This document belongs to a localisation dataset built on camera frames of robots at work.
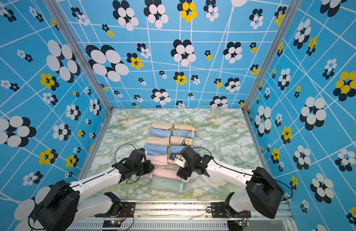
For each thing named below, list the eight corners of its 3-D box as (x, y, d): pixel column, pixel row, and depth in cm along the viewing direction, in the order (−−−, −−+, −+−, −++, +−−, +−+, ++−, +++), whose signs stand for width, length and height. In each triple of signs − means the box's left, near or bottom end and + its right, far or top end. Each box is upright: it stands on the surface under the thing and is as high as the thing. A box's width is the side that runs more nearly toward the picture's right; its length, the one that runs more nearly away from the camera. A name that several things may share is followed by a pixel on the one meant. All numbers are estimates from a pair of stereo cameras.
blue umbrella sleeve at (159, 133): (149, 136, 105) (148, 132, 102) (152, 129, 109) (151, 126, 105) (170, 140, 103) (169, 136, 99) (172, 133, 107) (171, 129, 103)
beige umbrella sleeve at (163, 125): (152, 131, 109) (151, 128, 106) (153, 125, 112) (152, 121, 109) (173, 131, 109) (172, 128, 105) (173, 125, 112) (173, 121, 109)
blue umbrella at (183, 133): (171, 137, 103) (171, 135, 101) (172, 132, 107) (172, 129, 104) (194, 139, 103) (194, 136, 100) (194, 133, 106) (194, 130, 103)
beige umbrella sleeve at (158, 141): (146, 146, 100) (145, 144, 97) (147, 139, 103) (146, 136, 100) (169, 146, 100) (168, 144, 97) (169, 139, 103) (169, 136, 100)
